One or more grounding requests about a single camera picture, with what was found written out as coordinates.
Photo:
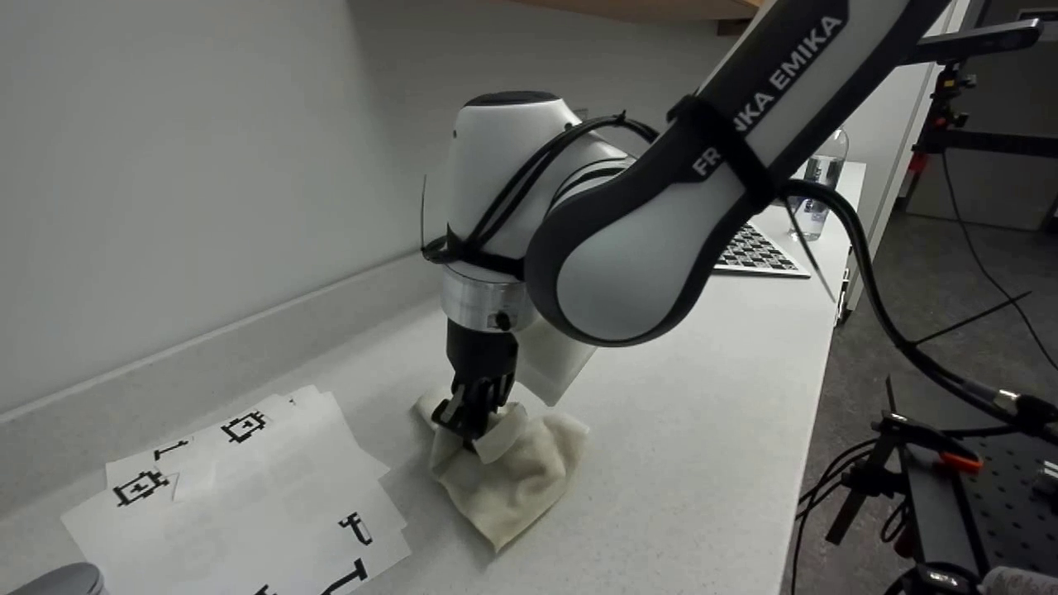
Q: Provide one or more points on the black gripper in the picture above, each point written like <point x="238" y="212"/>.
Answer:
<point x="480" y="359"/>

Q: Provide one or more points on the cream cloth towel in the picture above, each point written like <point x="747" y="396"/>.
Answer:
<point x="516" y="485"/>

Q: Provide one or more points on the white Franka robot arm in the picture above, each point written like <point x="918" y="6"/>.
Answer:
<point x="629" y="253"/>

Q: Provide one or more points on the white printed paper sheet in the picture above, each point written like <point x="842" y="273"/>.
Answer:
<point x="137" y="469"/>
<point x="285" y="431"/>
<point x="252" y="539"/>

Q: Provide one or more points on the checkered calibration board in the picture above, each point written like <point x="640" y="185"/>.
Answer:
<point x="762" y="253"/>

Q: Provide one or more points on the clear plastic water bottle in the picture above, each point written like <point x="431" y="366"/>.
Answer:
<point x="822" y="192"/>

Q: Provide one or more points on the grey rounded object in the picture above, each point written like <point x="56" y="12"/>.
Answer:
<point x="61" y="584"/>

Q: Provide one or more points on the black perforated breadboard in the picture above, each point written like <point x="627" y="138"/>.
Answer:
<point x="1011" y="506"/>

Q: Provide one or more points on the grey fabric object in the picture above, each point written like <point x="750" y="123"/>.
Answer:
<point x="1020" y="584"/>

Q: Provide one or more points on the black bar camera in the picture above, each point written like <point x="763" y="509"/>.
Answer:
<point x="971" y="41"/>

